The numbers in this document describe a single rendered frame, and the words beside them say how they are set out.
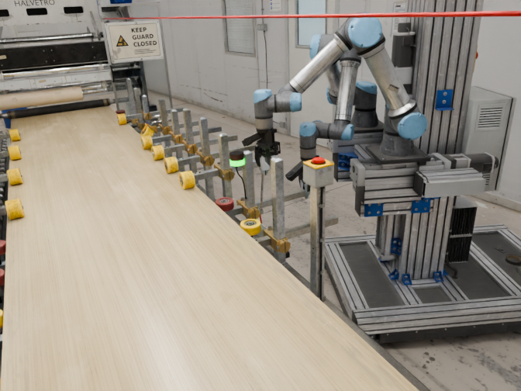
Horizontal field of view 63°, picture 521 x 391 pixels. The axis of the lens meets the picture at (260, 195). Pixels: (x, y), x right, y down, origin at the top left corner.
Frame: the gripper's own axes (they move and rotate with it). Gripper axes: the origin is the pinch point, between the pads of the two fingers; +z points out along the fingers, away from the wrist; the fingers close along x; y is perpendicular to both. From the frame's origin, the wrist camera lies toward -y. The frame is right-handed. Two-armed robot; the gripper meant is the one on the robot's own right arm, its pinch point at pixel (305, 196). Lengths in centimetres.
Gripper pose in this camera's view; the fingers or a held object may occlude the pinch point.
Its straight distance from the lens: 206.7
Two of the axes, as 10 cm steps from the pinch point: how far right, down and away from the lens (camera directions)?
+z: 0.6, 9.1, 4.1
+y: 8.8, -2.4, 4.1
